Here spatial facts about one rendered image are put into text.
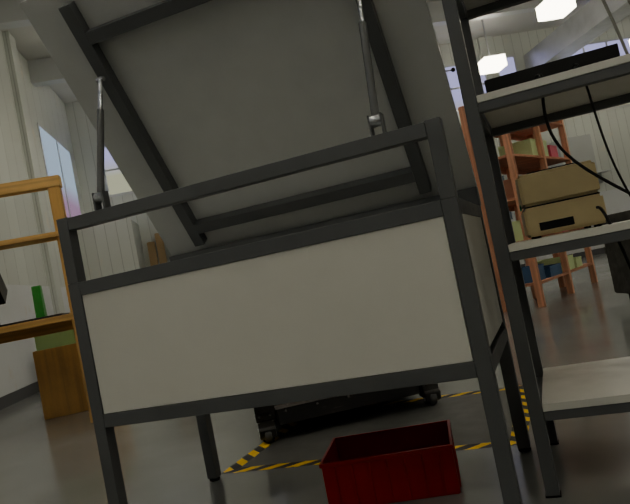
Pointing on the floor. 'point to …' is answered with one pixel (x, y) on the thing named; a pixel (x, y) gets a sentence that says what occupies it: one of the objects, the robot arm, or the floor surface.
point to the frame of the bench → (104, 427)
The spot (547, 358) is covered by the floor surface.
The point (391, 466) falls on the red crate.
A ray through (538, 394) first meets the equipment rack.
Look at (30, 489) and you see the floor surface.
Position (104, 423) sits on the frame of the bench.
